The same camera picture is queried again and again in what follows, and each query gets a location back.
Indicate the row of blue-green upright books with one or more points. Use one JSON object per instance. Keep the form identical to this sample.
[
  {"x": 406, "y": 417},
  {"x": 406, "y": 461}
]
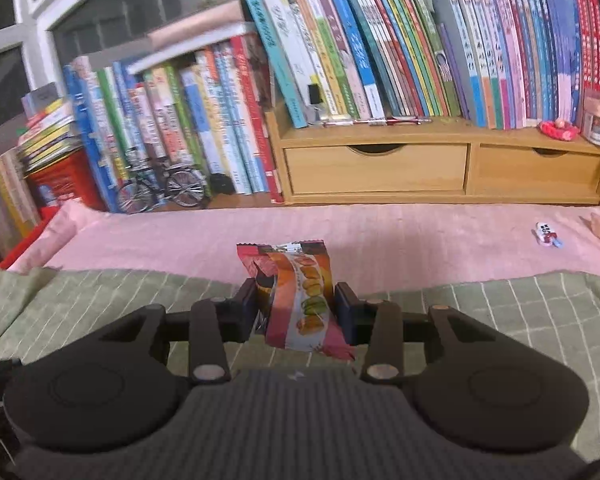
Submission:
[{"x": 190, "y": 125}]

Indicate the wooden drawer organizer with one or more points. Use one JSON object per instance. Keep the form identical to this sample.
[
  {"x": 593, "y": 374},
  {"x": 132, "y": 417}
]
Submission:
[{"x": 380, "y": 170}]

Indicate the pink flower ornament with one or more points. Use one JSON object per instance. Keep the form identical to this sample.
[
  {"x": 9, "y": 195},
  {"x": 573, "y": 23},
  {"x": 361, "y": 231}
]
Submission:
[{"x": 559, "y": 130}]

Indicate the red and orange snack packet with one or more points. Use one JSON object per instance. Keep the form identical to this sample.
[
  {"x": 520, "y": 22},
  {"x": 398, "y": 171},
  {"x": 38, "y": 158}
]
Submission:
[{"x": 300, "y": 295}]

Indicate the red plastic crate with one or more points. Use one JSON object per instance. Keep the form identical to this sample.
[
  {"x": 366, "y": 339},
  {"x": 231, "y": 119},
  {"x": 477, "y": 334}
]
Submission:
[{"x": 62, "y": 182}]

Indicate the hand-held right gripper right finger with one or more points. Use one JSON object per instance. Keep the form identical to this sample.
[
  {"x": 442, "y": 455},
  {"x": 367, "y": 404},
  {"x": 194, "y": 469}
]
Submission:
[{"x": 347, "y": 312}]

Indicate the pale pink flat book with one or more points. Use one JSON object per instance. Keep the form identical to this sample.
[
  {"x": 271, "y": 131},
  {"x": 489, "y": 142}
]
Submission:
[{"x": 200, "y": 25}]

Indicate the pink bed sheet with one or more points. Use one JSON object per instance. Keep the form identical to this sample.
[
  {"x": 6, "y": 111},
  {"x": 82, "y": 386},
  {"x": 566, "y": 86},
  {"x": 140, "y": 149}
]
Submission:
[{"x": 380, "y": 230}]

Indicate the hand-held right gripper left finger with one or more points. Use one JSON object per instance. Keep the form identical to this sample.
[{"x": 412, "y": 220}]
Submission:
[{"x": 247, "y": 310}]

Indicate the row of pale upright books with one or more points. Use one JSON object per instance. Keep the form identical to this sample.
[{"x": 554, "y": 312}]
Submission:
[{"x": 12, "y": 192}]

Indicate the green checked blanket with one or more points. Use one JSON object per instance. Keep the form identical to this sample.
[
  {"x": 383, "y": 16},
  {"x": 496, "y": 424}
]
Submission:
[{"x": 80, "y": 305}]

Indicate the red pen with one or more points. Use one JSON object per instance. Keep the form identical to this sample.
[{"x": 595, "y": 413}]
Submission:
[{"x": 380, "y": 120}]

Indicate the white window frame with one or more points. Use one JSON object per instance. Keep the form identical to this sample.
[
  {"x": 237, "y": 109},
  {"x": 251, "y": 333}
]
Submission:
[{"x": 35, "y": 15}]

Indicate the small white candy wrapper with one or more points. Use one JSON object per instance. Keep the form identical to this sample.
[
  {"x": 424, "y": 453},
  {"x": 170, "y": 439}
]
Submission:
[{"x": 547, "y": 234}]

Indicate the model bicycle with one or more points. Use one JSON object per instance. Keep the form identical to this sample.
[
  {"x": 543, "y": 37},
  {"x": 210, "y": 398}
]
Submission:
[{"x": 180, "y": 187}]

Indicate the small black-capped bottle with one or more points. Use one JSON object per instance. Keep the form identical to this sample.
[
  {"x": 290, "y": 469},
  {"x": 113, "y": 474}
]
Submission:
[{"x": 314, "y": 100}]

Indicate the stack of books on crate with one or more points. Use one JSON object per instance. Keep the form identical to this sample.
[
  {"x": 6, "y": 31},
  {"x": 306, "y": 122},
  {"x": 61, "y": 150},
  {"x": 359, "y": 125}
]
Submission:
[{"x": 47, "y": 132}]

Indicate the row of books on organizer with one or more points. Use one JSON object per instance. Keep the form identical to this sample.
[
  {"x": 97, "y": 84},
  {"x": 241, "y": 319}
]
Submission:
[{"x": 430, "y": 45}]

